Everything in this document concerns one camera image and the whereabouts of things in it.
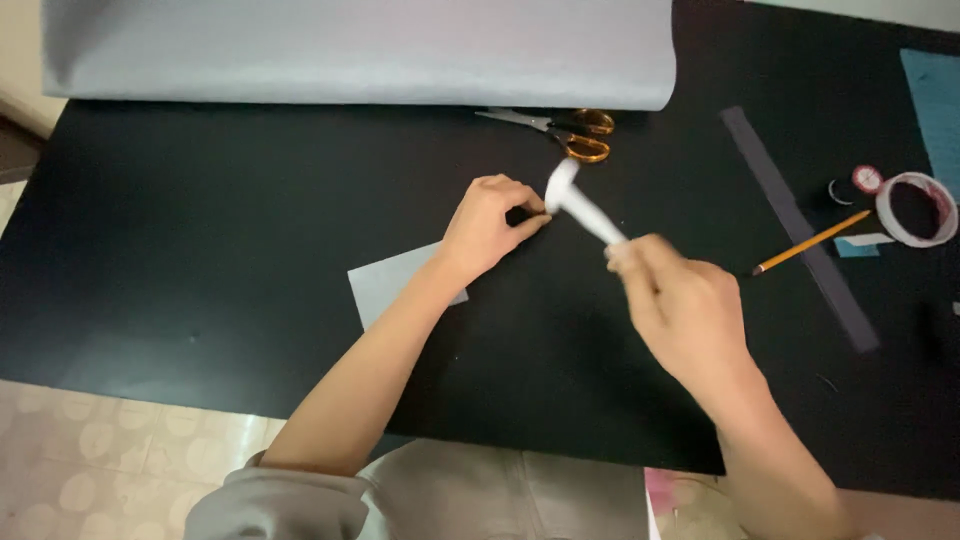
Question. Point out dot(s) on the person's left hand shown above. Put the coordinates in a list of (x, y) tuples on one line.
[(480, 225)]

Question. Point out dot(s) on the person's right hand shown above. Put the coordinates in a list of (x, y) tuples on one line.
[(686, 307)]

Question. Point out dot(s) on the person's right fingers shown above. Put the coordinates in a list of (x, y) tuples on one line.
[(637, 262)]

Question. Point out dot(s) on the person's left fingers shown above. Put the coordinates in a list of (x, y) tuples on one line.
[(517, 201)]

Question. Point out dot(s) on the small black felt piece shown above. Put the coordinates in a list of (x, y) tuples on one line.
[(517, 217)]

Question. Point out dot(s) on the white glue bottle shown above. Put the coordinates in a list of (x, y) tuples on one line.
[(581, 202)]

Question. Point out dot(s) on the grey felt square piece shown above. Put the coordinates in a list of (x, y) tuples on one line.
[(390, 281)]

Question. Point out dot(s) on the dark grey felt strip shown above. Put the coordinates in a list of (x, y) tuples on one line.
[(799, 225)]

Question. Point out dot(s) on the yellow pencil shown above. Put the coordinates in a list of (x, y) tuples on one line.
[(814, 241)]

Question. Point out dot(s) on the black thread spool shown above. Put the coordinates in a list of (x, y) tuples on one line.
[(841, 192)]

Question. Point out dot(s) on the grey felt roll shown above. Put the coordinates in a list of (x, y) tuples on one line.
[(360, 52)]

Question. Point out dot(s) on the small blue felt scrap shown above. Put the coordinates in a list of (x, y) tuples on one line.
[(855, 248)]

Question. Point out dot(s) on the small white paper scrap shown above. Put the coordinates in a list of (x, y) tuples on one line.
[(870, 239)]

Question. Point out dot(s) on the small red-white round cap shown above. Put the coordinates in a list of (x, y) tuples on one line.
[(868, 179)]

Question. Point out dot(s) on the white tape roll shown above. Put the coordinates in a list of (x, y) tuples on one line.
[(916, 210)]

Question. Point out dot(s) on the person's grey clothing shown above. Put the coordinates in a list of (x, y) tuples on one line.
[(420, 495)]

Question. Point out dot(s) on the blue felt sheet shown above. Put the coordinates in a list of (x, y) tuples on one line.
[(936, 112)]

